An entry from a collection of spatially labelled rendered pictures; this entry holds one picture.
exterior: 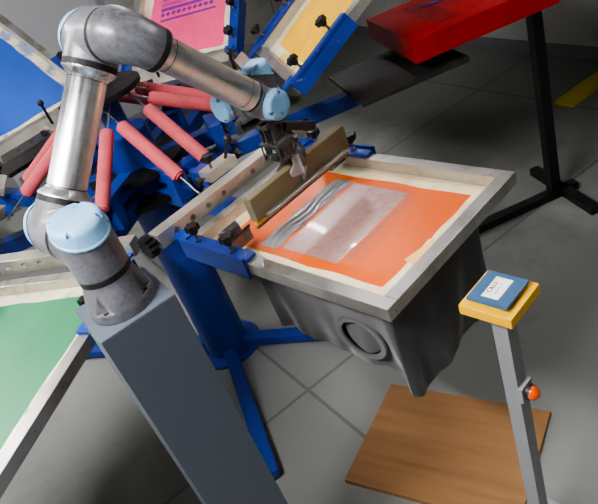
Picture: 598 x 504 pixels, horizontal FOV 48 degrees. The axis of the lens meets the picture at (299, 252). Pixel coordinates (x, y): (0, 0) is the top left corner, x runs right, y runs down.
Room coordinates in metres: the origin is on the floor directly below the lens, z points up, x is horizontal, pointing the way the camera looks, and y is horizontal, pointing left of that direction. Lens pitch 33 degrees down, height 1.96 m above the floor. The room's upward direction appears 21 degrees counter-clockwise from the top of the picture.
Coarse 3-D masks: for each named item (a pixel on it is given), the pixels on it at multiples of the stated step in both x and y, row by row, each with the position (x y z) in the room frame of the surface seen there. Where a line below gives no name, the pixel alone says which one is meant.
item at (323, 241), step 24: (288, 216) 1.76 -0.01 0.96; (312, 216) 1.71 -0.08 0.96; (288, 240) 1.63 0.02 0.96; (312, 240) 1.58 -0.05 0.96; (336, 240) 1.54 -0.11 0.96; (360, 240) 1.50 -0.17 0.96; (384, 240) 1.46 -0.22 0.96; (408, 240) 1.42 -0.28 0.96; (312, 264) 1.47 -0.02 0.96; (336, 264) 1.43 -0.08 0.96; (360, 264) 1.39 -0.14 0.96; (384, 264) 1.36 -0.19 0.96
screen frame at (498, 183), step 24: (384, 168) 1.81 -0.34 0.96; (408, 168) 1.73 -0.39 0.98; (432, 168) 1.66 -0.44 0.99; (456, 168) 1.61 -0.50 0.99; (480, 168) 1.56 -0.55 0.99; (504, 192) 1.45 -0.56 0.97; (216, 216) 1.86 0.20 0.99; (480, 216) 1.38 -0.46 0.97; (456, 240) 1.31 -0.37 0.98; (264, 264) 1.50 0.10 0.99; (432, 264) 1.25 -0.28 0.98; (312, 288) 1.34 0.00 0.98; (336, 288) 1.29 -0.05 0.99; (360, 288) 1.26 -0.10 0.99; (408, 288) 1.19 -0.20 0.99; (384, 312) 1.16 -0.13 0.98
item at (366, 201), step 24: (312, 192) 1.85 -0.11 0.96; (360, 192) 1.74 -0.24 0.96; (384, 192) 1.69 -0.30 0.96; (408, 192) 1.64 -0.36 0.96; (432, 192) 1.59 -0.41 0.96; (336, 216) 1.66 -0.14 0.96; (360, 216) 1.61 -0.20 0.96; (384, 216) 1.57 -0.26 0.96; (408, 216) 1.52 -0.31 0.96; (432, 216) 1.48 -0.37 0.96
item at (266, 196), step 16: (336, 128) 1.82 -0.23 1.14; (320, 144) 1.77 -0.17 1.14; (336, 144) 1.80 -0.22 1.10; (320, 160) 1.75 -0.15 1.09; (272, 176) 1.68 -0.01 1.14; (288, 176) 1.68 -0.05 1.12; (256, 192) 1.62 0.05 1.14; (272, 192) 1.64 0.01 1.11; (288, 192) 1.67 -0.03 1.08; (256, 208) 1.60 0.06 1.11
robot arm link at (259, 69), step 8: (248, 64) 1.71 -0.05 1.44; (256, 64) 1.68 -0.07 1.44; (264, 64) 1.68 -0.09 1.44; (248, 72) 1.68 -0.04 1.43; (256, 72) 1.67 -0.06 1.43; (264, 72) 1.68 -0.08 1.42; (272, 72) 1.70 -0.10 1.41; (256, 80) 1.67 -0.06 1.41; (264, 80) 1.67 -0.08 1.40; (272, 80) 1.69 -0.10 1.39
